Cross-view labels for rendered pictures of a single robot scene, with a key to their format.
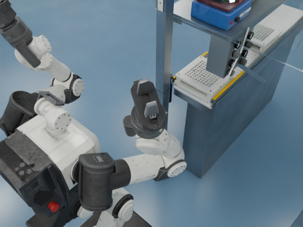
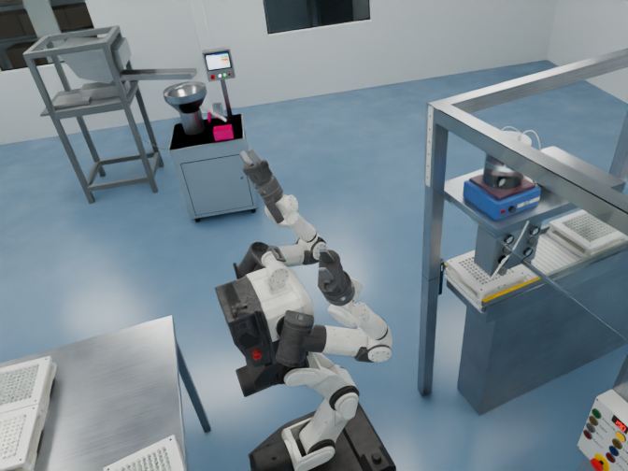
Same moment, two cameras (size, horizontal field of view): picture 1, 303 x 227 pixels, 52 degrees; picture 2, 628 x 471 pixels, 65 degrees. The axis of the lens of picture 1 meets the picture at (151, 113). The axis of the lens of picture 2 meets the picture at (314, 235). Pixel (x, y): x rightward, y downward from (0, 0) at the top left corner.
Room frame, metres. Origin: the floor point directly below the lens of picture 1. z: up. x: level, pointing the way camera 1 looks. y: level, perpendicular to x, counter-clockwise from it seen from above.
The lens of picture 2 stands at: (-0.37, -0.47, 2.46)
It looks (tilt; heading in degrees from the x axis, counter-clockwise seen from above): 36 degrees down; 30
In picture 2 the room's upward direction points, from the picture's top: 7 degrees counter-clockwise
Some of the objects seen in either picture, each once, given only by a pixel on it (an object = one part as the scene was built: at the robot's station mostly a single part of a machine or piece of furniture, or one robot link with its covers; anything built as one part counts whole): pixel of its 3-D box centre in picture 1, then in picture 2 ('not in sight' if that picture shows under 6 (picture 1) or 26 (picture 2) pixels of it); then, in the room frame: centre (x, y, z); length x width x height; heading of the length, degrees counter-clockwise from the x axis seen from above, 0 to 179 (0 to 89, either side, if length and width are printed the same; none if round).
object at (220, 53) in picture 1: (229, 47); (507, 240); (1.28, -0.38, 1.23); 0.22 x 0.11 x 0.20; 139
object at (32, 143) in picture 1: (51, 164); (267, 316); (0.64, 0.35, 1.18); 0.34 x 0.30 x 0.36; 48
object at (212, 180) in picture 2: not in sight; (217, 169); (2.72, 2.25, 0.38); 0.63 x 0.57 x 0.76; 124
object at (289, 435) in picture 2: not in sight; (307, 444); (0.68, 0.32, 0.28); 0.21 x 0.20 x 0.13; 138
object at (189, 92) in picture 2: not in sight; (197, 108); (2.74, 2.32, 0.95); 0.49 x 0.36 x 0.38; 124
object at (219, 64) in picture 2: not in sight; (223, 86); (2.96, 2.16, 1.07); 0.23 x 0.10 x 0.62; 124
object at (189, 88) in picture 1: (204, 81); (484, 277); (1.38, -0.30, 0.94); 0.24 x 0.24 x 0.02; 48
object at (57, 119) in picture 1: (53, 116); (275, 269); (0.68, 0.31, 1.38); 0.10 x 0.07 x 0.09; 48
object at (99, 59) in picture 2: not in sight; (129, 121); (2.73, 3.18, 0.75); 1.43 x 1.06 x 1.50; 124
